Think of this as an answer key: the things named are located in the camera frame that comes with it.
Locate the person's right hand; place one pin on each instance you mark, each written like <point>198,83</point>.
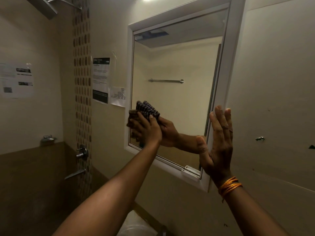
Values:
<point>220,152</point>

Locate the person's left hand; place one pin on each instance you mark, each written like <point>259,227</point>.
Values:
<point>149,132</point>

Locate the person's right thumb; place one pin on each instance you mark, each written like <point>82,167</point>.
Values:
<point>203,149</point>

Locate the person's right middle finger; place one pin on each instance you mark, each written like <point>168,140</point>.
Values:
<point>219,119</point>

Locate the person's left fingers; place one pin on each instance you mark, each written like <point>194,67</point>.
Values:
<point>144,119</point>

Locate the dark striped cleaning cloth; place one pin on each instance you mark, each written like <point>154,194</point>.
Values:
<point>147,108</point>

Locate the person's left forearm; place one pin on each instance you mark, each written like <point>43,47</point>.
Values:
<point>110,191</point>

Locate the person's right forearm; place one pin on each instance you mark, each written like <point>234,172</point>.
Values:
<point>248,213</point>

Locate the white plastic mirror latch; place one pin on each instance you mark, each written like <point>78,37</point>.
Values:
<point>190,172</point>

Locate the small white paper note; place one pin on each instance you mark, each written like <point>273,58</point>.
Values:
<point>118,96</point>

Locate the black and white notice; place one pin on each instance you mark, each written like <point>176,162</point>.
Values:
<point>101,81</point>

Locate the chrome tub spout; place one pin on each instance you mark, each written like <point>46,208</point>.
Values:
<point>76,174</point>

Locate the metal soap dish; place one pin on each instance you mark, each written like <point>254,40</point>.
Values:
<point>48,139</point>

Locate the white plastic bag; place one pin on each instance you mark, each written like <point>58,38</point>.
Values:
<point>137,224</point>

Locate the metal shower head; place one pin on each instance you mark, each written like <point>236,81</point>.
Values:
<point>46,6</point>

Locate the white framed wall mirror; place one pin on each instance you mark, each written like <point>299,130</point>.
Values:
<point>177,58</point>

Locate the white paper wall notice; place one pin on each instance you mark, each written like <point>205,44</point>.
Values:
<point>17,81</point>

